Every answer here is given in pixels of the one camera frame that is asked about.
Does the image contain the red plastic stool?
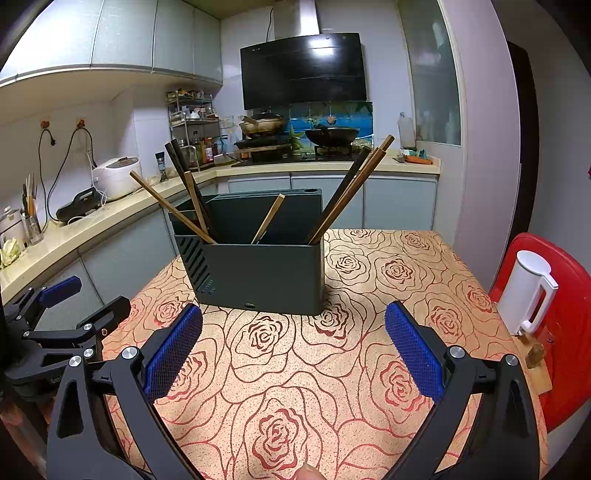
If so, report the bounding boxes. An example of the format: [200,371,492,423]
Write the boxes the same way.
[487,233,591,435]

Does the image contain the orange green cleaning cloths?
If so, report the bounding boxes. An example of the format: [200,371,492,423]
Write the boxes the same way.
[394,148,435,166]

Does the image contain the white plastic bottle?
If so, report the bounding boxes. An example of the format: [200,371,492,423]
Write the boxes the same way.
[398,112,416,148]

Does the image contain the dark grey utensil holder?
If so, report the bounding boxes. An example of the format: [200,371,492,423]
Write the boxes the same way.
[167,187,325,317]

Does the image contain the glass jar with lid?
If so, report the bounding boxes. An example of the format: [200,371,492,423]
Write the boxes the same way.
[0,207,24,241]

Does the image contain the black gas stove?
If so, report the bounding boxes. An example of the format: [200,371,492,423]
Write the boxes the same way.
[231,150,370,167]

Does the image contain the metal spice rack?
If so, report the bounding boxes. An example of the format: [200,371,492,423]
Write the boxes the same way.
[166,89,227,167]

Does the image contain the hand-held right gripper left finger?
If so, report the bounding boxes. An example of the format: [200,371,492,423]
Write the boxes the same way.
[48,304,204,480]

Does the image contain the black countertop appliance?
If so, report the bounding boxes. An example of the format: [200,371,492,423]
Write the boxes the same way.
[55,188,99,223]

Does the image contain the black power cable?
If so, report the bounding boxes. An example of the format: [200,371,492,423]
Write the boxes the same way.
[37,128,58,222]
[55,128,98,195]

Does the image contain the white rice cooker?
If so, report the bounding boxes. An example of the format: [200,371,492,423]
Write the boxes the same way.
[91,157,141,201]

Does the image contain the pale bamboo chopstick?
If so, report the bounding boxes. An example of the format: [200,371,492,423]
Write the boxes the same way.
[250,194,286,244]

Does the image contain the dark door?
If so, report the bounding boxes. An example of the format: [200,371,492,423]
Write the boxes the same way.
[505,41,541,236]

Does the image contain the napa cabbage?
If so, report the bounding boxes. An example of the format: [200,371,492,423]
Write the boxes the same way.
[0,237,26,271]

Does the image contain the black induction cooker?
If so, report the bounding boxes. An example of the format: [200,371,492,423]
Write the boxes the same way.
[234,136,294,160]

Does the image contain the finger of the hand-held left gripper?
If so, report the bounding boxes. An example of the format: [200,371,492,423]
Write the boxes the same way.
[23,295,133,354]
[4,276,82,324]

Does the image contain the frosted glass window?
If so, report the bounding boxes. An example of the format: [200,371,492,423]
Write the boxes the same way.
[397,0,462,147]

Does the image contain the black range hood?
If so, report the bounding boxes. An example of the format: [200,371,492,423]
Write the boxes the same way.
[240,0,368,112]

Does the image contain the grey upper kitchen cabinets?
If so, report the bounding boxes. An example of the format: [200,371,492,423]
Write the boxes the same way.
[0,0,225,90]

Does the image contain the black wok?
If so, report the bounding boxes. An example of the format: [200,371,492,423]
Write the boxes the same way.
[305,117,361,147]

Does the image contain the blue backsplash picture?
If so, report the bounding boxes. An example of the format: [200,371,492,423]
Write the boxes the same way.
[288,100,374,151]

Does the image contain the light brown wooden chopstick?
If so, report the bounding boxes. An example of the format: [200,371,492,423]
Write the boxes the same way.
[316,134,395,245]
[308,147,386,245]
[129,170,219,244]

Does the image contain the metal cup with utensils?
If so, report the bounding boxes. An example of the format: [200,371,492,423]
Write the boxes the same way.
[21,173,44,246]

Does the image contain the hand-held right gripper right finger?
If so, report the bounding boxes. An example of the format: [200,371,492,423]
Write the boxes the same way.
[385,301,541,480]

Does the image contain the dark brown wooden chopstick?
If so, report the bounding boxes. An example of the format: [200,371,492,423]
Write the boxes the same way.
[164,141,213,238]
[170,140,220,241]
[305,145,372,243]

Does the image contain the golden frying pan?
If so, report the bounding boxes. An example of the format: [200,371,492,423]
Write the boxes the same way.
[239,111,291,138]

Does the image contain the rose printed tablecloth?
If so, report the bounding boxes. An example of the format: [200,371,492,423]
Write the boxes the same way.
[99,228,550,480]

